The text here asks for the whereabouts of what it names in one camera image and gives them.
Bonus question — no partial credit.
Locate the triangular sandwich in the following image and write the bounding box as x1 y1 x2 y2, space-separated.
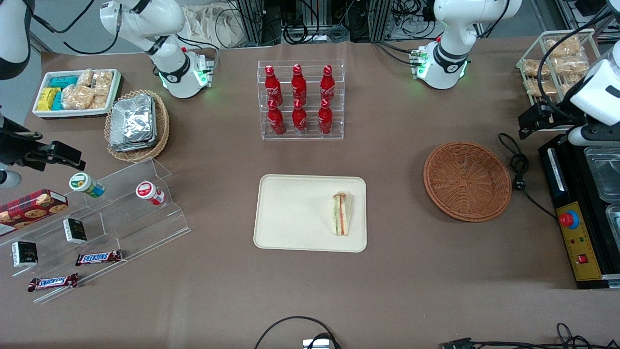
332 191 353 237

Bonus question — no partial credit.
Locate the white snack tray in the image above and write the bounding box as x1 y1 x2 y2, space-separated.
33 69 122 119

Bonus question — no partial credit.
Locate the empty brown wicker basket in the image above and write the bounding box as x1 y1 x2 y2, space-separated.
423 141 512 222

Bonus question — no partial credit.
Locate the wicker basket with foil packs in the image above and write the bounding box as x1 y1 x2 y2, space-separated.
104 90 170 163

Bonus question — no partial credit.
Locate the beige plastic tray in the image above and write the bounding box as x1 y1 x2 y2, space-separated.
253 174 368 253

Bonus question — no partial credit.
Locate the green sunflower lid jar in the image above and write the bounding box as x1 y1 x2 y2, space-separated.
69 172 105 198

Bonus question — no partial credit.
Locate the clear bag of crackers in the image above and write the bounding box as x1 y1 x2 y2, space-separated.
526 79 558 96
546 38 582 58
552 57 589 76
557 73 582 100
522 59 550 77

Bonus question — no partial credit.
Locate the yellow snack pack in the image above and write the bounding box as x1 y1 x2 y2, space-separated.
38 87 61 111

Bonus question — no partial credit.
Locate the silver foil pack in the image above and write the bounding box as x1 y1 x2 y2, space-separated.
109 138 158 152
110 95 156 146

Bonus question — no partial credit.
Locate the red tartan cookie box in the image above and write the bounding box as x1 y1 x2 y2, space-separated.
0 189 69 238

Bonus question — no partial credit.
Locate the steel food pan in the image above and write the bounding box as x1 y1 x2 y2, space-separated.
605 205 620 238
584 146 620 203

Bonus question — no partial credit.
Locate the dark green tea box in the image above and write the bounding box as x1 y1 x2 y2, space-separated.
63 218 88 244
12 241 38 268

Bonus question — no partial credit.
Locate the red lid jar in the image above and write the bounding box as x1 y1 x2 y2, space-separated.
136 181 166 206

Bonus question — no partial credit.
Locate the clear acrylic stepped shelf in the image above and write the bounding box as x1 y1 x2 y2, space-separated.
0 158 191 305

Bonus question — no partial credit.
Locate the Snickers chocolate bar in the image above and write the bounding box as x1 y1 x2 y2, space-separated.
28 273 79 292
75 250 123 267

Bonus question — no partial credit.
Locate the black appliance with yellow panel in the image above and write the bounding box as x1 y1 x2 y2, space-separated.
539 133 620 290

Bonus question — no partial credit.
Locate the beige cloth bag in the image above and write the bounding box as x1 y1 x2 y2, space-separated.
186 5 245 49

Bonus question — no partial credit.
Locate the clear acrylic bottle rack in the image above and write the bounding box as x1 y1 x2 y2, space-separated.
257 60 345 141

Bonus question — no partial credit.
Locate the red cola bottle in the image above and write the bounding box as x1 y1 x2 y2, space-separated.
292 99 309 134
268 99 286 135
318 99 334 135
292 64 308 102
321 64 336 102
265 65 283 103

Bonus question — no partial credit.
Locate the aluminium equipment rack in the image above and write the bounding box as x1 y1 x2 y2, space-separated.
228 0 393 47

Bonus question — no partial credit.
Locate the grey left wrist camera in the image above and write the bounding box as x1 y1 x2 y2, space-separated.
568 124 620 147

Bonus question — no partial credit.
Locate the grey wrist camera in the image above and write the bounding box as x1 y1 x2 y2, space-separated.
0 170 22 190
568 124 620 147

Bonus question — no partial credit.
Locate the black power cable with plug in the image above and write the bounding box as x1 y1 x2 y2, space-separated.
498 133 558 220

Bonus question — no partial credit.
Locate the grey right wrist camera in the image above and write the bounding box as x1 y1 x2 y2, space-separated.
0 170 22 190

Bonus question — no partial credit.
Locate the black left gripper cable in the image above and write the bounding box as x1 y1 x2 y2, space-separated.
537 7 620 111

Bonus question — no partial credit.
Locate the white wire rack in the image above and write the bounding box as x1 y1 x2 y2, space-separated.
516 29 601 132

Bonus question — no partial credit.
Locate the aluminium frame profile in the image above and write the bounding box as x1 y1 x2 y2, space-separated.
555 0 620 34

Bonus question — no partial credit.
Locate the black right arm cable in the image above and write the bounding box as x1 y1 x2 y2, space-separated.
33 0 122 55

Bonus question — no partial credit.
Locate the black cable with connector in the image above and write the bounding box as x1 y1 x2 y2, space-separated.
441 322 620 349

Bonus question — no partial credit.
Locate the black looped cable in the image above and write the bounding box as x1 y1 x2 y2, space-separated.
254 316 342 349

